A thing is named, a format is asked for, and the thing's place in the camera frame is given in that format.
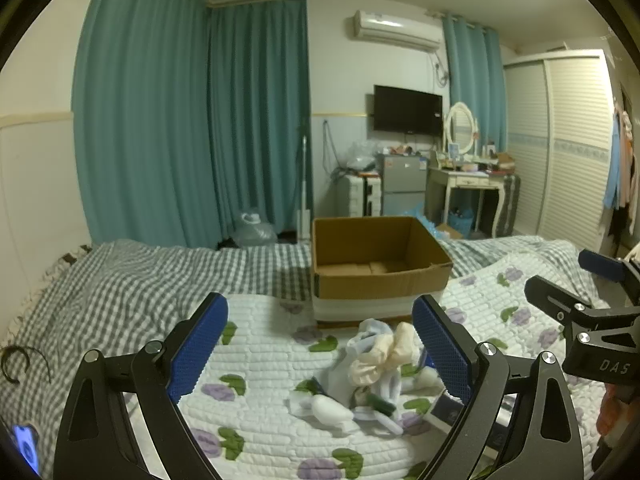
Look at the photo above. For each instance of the white air conditioner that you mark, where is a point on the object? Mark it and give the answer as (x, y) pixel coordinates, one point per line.
(395, 27)

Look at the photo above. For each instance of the clear water jug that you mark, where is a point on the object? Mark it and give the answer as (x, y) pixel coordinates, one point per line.
(255, 232)

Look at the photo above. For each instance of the small picture frame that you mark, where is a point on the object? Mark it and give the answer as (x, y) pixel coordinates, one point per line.
(454, 149)

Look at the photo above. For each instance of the sock packet with dark label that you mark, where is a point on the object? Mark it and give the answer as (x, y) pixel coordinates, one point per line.
(446, 414)

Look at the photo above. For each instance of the white oval mirror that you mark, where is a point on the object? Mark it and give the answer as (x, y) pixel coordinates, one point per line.
(460, 127)

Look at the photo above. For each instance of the blue plastic basket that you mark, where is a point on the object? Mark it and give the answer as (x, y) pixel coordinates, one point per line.
(460, 222)

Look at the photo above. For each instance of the teal corner curtain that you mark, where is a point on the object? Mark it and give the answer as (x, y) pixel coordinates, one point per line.
(260, 120)

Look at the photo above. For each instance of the heap of blue plastic bags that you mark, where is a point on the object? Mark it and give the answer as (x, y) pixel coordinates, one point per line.
(425, 220)

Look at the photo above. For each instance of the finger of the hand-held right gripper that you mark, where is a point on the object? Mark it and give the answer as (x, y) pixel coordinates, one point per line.
(602, 265)
(552, 300)

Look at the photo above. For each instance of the pile of socks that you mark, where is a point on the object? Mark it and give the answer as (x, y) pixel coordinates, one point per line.
(372, 370)

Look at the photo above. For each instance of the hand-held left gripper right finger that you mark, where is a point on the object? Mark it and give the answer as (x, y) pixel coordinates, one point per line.
(442, 350)

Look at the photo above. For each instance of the small floor cardboard box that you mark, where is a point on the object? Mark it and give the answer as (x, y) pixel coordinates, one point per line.
(449, 232)

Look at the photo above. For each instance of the wide teal curtain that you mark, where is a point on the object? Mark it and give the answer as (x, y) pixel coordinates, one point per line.
(145, 110)

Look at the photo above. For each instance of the person's right hand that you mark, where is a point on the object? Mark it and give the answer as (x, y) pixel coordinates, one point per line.
(611, 412)

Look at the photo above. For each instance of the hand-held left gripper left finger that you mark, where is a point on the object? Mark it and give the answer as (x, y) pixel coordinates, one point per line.
(200, 345)

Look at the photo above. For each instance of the brown cardboard box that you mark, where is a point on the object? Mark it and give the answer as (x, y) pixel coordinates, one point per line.
(380, 255)

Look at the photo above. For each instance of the clear plastic bag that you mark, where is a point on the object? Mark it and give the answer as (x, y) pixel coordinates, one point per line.
(361, 156)

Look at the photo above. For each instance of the white dressing table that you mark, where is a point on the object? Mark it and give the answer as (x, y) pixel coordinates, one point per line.
(465, 180)

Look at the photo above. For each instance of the black wall television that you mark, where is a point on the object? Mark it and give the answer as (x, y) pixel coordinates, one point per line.
(407, 110)

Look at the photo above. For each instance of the black hair band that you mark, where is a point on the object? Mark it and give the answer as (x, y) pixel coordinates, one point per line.
(9, 360)

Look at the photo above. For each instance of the white suitcase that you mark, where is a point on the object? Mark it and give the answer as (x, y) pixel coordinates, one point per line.
(357, 195)

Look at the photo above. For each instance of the grey mini fridge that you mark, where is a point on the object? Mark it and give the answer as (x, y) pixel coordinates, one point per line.
(402, 185)

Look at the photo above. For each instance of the white floral quilt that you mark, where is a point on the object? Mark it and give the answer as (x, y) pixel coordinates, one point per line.
(275, 410)

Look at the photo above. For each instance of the white slatted wardrobe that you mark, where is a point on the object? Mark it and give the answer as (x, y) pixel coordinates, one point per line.
(565, 150)

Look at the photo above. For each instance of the grey checked bed sheet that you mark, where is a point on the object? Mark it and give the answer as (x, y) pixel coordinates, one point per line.
(125, 300)

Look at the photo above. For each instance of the smartphone with lit screen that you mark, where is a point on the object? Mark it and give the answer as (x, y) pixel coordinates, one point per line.
(27, 447)

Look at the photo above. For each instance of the white mop pole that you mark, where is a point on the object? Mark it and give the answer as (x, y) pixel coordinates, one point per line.
(303, 185)

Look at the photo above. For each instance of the dark checked suitcase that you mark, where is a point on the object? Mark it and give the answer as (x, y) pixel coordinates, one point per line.
(509, 205)

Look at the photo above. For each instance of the narrow teal curtain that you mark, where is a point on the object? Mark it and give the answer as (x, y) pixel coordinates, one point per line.
(475, 80)

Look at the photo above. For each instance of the hanging clothes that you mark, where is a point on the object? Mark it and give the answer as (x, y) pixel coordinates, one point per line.
(622, 170)

